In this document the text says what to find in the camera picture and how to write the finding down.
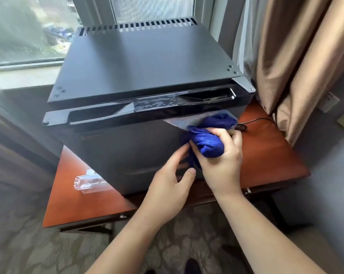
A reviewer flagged beige curtain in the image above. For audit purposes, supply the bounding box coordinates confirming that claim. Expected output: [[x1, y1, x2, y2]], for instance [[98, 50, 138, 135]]
[[256, 0, 344, 146]]

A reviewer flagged person's right hand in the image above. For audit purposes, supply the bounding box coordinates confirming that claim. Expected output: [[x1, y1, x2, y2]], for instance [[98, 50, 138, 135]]
[[189, 127, 243, 197]]

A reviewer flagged clear plastic spray bottle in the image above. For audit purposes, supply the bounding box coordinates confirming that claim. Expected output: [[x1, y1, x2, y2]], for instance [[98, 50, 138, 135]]
[[73, 170, 115, 194]]

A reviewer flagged black power cable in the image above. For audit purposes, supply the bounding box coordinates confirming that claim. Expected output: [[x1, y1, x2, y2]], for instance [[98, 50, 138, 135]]
[[236, 117, 276, 132]]

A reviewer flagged white sheer curtain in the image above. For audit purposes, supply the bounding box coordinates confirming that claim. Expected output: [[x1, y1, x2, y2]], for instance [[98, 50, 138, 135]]
[[232, 0, 268, 80]]

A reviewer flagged brown wooden table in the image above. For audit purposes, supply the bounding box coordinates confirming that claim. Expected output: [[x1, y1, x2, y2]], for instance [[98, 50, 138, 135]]
[[42, 97, 311, 233]]

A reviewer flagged person's black shoe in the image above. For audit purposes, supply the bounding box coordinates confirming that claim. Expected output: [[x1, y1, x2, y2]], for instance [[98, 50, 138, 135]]
[[185, 258, 201, 274]]

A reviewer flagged person's left hand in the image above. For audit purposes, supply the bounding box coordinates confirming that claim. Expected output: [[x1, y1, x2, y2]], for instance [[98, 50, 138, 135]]
[[140, 143, 196, 223]]

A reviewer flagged person's right forearm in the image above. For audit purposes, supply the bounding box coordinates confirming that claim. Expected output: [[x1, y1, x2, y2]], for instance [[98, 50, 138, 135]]
[[217, 189, 326, 274]]

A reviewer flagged white wall outlet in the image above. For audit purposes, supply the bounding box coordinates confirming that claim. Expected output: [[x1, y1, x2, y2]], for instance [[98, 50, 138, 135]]
[[318, 92, 340, 113]]

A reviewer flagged person's left forearm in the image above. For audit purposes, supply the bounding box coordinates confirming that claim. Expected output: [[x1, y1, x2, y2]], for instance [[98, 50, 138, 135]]
[[86, 208, 170, 274]]

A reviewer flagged window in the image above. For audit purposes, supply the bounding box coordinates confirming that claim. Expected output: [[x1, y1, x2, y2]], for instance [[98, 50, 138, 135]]
[[0, 0, 218, 72]]

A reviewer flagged black mini fridge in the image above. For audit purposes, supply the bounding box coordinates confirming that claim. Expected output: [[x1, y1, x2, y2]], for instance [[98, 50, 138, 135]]
[[42, 18, 256, 196]]

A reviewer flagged blue microfiber cloth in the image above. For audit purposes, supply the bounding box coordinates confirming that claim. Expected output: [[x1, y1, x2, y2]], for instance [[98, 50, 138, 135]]
[[186, 110, 238, 169]]

